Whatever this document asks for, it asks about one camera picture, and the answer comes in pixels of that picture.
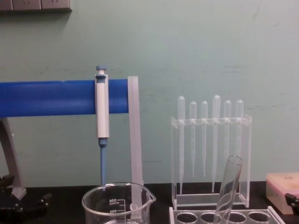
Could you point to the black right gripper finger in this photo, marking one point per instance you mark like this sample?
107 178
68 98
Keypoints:
293 201

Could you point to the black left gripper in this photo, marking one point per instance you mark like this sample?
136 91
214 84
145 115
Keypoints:
5 181

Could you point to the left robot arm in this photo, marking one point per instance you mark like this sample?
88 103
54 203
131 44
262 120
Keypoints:
10 149

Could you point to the pale pink plastic box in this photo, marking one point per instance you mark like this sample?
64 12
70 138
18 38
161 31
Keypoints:
276 189

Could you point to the clear acrylic dropper rack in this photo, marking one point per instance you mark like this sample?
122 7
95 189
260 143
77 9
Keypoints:
245 163

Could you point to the clear glass test tube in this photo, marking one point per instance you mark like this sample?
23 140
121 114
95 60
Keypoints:
227 186

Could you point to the clear glass beaker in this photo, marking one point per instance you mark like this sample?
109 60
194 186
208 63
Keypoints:
98 207

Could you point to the clear plastic transfer pipette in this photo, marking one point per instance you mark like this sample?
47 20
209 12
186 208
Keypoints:
181 112
227 112
204 112
193 112
239 112
216 109

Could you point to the blue pipette stand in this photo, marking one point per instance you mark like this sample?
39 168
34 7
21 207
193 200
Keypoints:
46 98

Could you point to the clear acrylic test tube rack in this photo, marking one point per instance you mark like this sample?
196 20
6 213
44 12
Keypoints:
174 215

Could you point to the white and blue pipette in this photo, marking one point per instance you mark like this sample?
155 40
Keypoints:
102 112

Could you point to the grey wall socket panel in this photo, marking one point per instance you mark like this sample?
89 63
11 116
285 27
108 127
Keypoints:
35 4

